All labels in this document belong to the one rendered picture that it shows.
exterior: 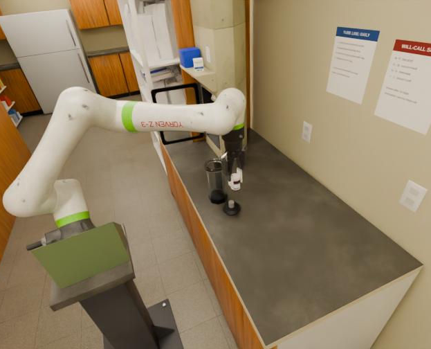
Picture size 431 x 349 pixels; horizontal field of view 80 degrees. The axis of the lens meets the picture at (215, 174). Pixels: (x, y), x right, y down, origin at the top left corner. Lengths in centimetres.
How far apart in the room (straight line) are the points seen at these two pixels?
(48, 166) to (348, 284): 114
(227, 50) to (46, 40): 513
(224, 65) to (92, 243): 106
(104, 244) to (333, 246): 95
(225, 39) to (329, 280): 119
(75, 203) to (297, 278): 93
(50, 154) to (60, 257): 40
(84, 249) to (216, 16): 118
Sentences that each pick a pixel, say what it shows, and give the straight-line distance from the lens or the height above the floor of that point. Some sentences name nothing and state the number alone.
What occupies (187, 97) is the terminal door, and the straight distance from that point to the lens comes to 179.
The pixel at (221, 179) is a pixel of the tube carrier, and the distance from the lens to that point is 129.
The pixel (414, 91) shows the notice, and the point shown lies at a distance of 115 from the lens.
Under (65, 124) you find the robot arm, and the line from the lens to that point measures 95.
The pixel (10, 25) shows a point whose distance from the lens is 638.
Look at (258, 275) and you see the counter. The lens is 110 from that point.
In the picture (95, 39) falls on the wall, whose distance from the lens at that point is 692.
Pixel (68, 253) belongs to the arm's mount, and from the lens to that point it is 116.
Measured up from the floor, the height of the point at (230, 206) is 98.
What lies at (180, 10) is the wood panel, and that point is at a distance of 176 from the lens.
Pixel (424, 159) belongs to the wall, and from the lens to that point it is 118.
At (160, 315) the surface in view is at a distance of 213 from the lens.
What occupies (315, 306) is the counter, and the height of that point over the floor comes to 94.
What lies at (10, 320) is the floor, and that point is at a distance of 268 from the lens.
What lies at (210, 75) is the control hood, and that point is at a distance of 146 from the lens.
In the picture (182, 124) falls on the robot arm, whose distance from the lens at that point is 88.
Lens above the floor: 187
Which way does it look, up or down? 36 degrees down
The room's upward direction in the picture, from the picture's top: 6 degrees counter-clockwise
